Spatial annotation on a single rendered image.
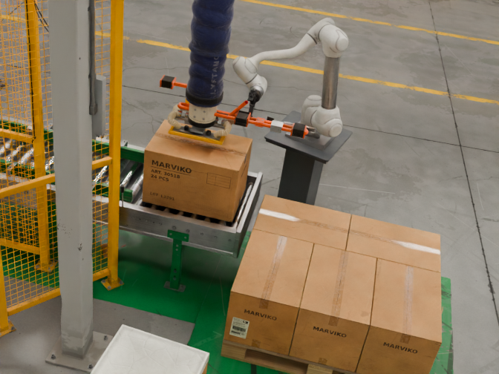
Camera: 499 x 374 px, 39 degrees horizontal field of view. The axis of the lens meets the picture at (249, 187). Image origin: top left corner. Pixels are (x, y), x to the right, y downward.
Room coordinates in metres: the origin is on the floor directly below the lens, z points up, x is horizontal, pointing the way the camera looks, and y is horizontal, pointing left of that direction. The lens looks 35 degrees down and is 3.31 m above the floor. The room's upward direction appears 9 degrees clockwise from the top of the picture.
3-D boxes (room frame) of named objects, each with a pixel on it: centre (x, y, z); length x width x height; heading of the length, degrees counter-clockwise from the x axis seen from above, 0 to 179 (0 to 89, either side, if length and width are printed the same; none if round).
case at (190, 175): (3.77, 0.35, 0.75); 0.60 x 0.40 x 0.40; 83
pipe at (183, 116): (3.78, 0.35, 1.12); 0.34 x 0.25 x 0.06; 84
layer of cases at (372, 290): (3.34, -0.64, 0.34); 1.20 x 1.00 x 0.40; 83
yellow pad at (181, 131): (3.68, 0.36, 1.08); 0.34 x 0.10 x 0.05; 84
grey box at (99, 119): (2.91, 0.84, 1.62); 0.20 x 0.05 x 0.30; 83
